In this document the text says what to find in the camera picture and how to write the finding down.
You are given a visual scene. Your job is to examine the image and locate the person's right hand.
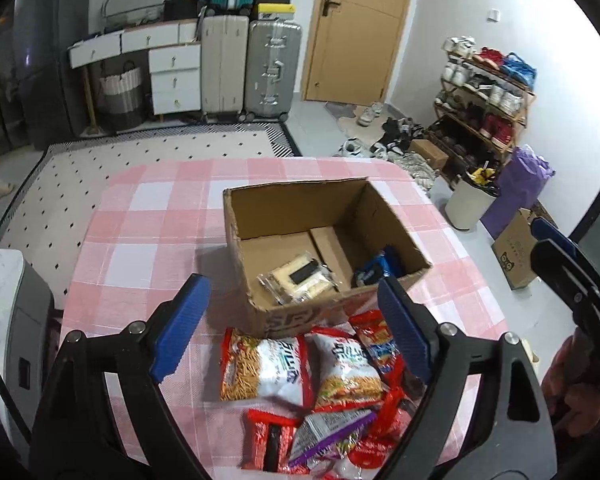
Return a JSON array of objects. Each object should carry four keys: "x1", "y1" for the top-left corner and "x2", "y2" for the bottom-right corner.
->
[{"x1": 540, "y1": 332, "x2": 600, "y2": 438}]

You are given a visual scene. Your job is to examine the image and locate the clear packet of pale crackers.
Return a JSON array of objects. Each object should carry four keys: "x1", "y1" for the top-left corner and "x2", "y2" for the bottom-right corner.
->
[{"x1": 256, "y1": 251, "x2": 337, "y2": 307}]

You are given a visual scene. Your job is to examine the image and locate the blue cookie packet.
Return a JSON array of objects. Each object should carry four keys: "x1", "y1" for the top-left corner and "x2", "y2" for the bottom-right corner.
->
[{"x1": 352, "y1": 246, "x2": 398, "y2": 288}]

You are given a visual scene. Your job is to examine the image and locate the printed cardboard box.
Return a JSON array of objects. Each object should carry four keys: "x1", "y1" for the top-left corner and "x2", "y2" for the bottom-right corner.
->
[{"x1": 491, "y1": 207, "x2": 548, "y2": 291}]

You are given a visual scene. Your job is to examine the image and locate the white drawer desk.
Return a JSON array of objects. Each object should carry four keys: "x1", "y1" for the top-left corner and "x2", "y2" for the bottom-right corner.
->
[{"x1": 69, "y1": 20, "x2": 203, "y2": 116}]

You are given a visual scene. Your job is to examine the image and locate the white trash bin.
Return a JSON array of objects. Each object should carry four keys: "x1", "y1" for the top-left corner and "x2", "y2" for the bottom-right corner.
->
[{"x1": 445, "y1": 167, "x2": 501, "y2": 232}]

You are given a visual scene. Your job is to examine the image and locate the red packet with dark window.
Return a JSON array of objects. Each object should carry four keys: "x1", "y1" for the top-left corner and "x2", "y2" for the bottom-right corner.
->
[{"x1": 242, "y1": 408, "x2": 303, "y2": 473}]

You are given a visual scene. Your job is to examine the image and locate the grey door mat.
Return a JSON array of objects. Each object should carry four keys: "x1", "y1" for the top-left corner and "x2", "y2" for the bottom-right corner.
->
[{"x1": 325, "y1": 101, "x2": 406, "y2": 136}]

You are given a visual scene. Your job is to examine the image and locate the white orange noodle snack packet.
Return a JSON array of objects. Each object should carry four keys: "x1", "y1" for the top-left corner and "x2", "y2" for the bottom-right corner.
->
[
  {"x1": 219, "y1": 327, "x2": 313, "y2": 408},
  {"x1": 307, "y1": 327, "x2": 386, "y2": 411}
]

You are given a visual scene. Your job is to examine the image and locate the beige suitcase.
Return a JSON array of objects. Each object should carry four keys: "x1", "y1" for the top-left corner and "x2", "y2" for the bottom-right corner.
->
[{"x1": 201, "y1": 14, "x2": 250, "y2": 121}]

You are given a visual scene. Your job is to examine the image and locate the grey white laundry basket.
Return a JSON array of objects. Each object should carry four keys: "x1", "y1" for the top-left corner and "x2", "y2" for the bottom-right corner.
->
[{"x1": 99, "y1": 60, "x2": 146, "y2": 131}]

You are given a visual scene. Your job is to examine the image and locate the rows of racked shoes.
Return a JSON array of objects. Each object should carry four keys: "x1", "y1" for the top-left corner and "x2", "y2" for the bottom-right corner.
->
[{"x1": 440, "y1": 36, "x2": 537, "y2": 161}]

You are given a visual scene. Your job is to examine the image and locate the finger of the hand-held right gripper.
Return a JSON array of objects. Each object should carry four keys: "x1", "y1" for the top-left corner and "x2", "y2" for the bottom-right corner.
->
[
  {"x1": 530, "y1": 216, "x2": 600, "y2": 291},
  {"x1": 529, "y1": 239, "x2": 600, "y2": 321}
]

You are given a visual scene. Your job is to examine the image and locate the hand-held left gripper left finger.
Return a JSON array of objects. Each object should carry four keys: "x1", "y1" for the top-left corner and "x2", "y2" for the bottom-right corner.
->
[{"x1": 30, "y1": 274, "x2": 213, "y2": 480}]

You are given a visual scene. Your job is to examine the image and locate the wooden shoe rack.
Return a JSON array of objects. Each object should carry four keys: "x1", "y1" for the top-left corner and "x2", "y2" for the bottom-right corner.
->
[{"x1": 432, "y1": 45, "x2": 536, "y2": 181}]

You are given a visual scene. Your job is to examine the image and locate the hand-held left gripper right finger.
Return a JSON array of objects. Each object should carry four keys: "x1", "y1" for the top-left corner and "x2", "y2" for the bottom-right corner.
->
[{"x1": 377, "y1": 276, "x2": 556, "y2": 480}]

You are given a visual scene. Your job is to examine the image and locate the purple bag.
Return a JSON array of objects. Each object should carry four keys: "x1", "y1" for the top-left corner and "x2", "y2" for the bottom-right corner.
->
[{"x1": 481, "y1": 145, "x2": 556, "y2": 241}]

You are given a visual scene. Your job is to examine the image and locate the scattered shoes pile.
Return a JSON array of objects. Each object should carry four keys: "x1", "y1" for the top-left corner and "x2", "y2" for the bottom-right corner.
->
[{"x1": 337, "y1": 102, "x2": 428, "y2": 161}]

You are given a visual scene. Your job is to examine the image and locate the purple snack packet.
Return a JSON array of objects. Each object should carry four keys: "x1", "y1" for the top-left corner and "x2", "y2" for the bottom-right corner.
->
[{"x1": 287, "y1": 407, "x2": 378, "y2": 468}]

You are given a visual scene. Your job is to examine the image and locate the yellow black shoe box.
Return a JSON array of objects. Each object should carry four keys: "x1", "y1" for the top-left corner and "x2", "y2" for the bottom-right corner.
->
[{"x1": 257, "y1": 4, "x2": 297, "y2": 22}]

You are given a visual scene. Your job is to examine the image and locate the glossy red snack packet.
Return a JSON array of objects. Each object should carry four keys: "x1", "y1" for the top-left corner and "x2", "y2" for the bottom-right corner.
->
[{"x1": 347, "y1": 385, "x2": 416, "y2": 480}]

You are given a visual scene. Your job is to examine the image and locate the white grey appliance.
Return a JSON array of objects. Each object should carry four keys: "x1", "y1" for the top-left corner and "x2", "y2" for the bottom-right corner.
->
[{"x1": 0, "y1": 220, "x2": 56, "y2": 441}]

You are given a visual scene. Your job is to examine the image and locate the red corn snack packet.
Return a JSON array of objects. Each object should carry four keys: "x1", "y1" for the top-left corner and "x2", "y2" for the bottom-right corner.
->
[{"x1": 350, "y1": 310, "x2": 406, "y2": 386}]

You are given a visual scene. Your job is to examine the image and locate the pink checked tablecloth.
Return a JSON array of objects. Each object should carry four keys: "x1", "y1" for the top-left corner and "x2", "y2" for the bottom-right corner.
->
[{"x1": 60, "y1": 156, "x2": 511, "y2": 480}]

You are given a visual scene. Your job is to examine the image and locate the dark grey refrigerator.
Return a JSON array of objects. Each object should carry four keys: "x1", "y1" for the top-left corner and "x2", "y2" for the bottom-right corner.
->
[{"x1": 0, "y1": 0, "x2": 93, "y2": 156}]

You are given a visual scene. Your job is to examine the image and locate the small brown cardboard box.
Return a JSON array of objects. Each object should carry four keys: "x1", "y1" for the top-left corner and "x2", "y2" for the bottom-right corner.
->
[{"x1": 409, "y1": 138, "x2": 450, "y2": 171}]

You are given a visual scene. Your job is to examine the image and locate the silver suitcase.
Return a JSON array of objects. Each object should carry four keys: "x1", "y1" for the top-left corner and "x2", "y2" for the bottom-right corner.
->
[{"x1": 245, "y1": 20, "x2": 303, "y2": 121}]

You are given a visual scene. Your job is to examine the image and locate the wooden handled broom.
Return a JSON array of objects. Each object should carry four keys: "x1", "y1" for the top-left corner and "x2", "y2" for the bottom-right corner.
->
[{"x1": 82, "y1": 65, "x2": 103, "y2": 136}]

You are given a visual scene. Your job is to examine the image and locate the white dotted rug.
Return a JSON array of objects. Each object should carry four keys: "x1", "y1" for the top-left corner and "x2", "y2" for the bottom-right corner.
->
[{"x1": 0, "y1": 122, "x2": 303, "y2": 251}]

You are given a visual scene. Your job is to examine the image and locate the wooden door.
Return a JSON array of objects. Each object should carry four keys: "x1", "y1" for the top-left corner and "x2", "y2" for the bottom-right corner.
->
[{"x1": 302, "y1": 0, "x2": 418, "y2": 106}]

